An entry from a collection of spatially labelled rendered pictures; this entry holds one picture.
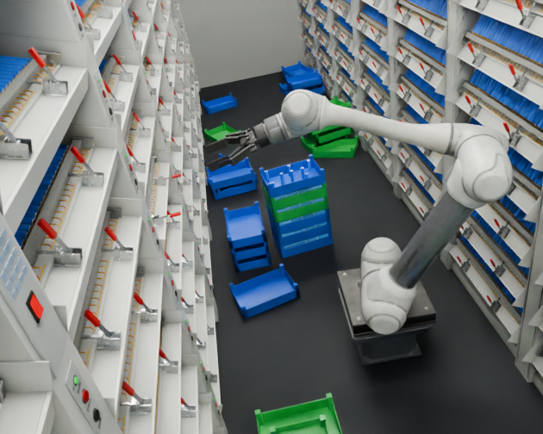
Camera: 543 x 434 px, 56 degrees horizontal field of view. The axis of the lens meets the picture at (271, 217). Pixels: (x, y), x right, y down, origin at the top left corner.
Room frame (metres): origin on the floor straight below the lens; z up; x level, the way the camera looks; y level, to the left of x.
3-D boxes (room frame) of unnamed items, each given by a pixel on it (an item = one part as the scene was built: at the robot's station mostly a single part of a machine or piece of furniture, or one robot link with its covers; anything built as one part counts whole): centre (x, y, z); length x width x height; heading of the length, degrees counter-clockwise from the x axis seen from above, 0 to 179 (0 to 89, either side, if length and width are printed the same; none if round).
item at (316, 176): (2.34, -0.15, 0.44); 0.30 x 0.20 x 0.08; 98
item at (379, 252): (1.51, -0.39, 0.43); 0.18 x 0.16 x 0.22; 165
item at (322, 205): (2.34, -0.15, 0.28); 0.30 x 0.20 x 0.08; 98
